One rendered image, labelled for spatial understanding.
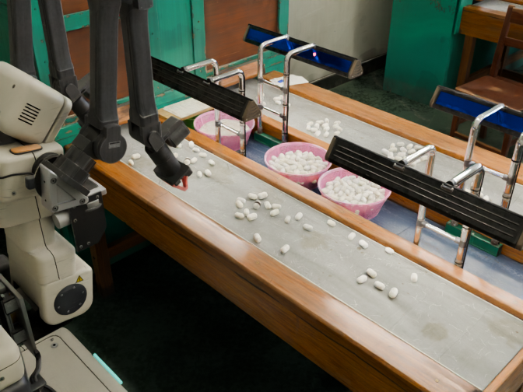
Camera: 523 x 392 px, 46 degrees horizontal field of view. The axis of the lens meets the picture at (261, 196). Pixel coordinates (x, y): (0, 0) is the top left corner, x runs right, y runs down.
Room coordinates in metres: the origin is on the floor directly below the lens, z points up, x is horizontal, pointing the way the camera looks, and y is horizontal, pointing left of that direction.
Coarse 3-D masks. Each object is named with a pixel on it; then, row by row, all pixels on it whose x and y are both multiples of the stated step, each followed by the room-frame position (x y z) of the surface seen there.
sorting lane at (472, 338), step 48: (192, 192) 1.91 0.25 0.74; (240, 192) 1.91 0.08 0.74; (288, 240) 1.61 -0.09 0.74; (336, 240) 1.62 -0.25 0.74; (336, 288) 1.38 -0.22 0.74; (384, 288) 1.38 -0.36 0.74; (432, 288) 1.39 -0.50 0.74; (432, 336) 1.19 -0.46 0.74; (480, 336) 1.19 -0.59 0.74; (480, 384) 1.03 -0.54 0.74
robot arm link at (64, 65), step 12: (48, 0) 1.73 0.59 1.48; (60, 0) 1.75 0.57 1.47; (48, 12) 1.72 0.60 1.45; (60, 12) 1.75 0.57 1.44; (48, 24) 1.72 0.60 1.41; (60, 24) 1.74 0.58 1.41; (48, 36) 1.73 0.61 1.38; (60, 36) 1.74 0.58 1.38; (48, 48) 1.73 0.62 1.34; (60, 48) 1.73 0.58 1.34; (48, 60) 1.75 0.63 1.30; (60, 60) 1.73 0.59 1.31; (60, 72) 1.72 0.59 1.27; (72, 72) 1.74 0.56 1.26; (60, 84) 1.71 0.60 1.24
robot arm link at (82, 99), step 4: (84, 92) 1.78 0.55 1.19; (80, 96) 1.76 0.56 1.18; (84, 96) 1.78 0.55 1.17; (88, 96) 1.79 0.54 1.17; (76, 100) 1.75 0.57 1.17; (80, 100) 1.75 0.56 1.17; (84, 100) 1.77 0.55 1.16; (72, 104) 1.74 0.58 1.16; (76, 104) 1.75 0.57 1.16; (80, 104) 1.75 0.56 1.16; (84, 104) 1.76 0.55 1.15; (88, 104) 1.78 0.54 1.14; (72, 108) 1.75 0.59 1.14; (76, 108) 1.75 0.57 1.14; (80, 108) 1.75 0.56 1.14; (84, 108) 1.76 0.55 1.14; (88, 108) 1.77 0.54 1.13; (76, 112) 1.76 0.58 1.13; (80, 112) 1.76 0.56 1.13; (84, 112) 1.76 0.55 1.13
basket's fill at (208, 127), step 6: (222, 120) 2.54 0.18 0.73; (228, 120) 2.54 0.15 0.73; (234, 120) 2.53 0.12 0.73; (204, 126) 2.48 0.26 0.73; (210, 126) 2.46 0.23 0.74; (234, 126) 2.48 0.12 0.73; (246, 126) 2.47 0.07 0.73; (204, 132) 2.41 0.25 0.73; (210, 132) 2.41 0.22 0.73; (222, 132) 2.40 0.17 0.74; (228, 132) 2.40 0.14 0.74
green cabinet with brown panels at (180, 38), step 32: (0, 0) 2.39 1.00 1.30; (32, 0) 2.22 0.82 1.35; (64, 0) 2.31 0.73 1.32; (160, 0) 2.61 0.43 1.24; (192, 0) 2.72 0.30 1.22; (224, 0) 2.86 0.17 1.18; (256, 0) 3.00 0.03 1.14; (288, 0) 3.14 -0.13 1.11; (0, 32) 2.44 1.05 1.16; (32, 32) 2.20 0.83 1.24; (160, 32) 2.60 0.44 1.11; (192, 32) 2.71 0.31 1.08; (224, 32) 2.86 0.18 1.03; (224, 64) 2.85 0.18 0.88; (128, 96) 2.46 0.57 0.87
